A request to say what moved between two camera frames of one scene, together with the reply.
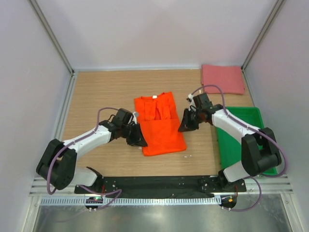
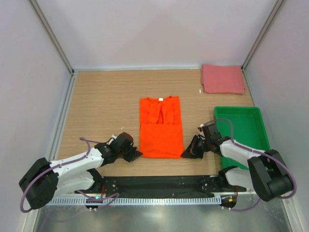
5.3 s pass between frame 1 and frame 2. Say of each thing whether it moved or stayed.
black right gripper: moved
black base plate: stayed
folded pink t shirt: stayed
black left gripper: moved
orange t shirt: moved
